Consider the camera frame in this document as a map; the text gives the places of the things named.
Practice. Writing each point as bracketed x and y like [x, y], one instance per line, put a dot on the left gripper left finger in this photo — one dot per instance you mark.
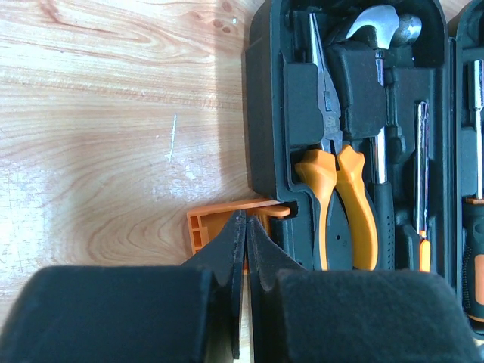
[165, 313]

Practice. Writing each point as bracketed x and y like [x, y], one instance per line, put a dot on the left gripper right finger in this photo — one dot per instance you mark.
[350, 316]

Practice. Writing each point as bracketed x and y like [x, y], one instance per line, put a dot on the orange needle nose pliers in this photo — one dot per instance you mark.
[336, 167]

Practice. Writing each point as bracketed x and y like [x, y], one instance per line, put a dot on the black handled screwdriver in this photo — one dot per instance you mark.
[472, 194]

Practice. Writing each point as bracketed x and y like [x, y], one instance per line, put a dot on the black plastic tool case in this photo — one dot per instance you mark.
[425, 62]

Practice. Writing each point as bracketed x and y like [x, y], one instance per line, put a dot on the claw hammer black grip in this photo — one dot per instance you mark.
[375, 27]

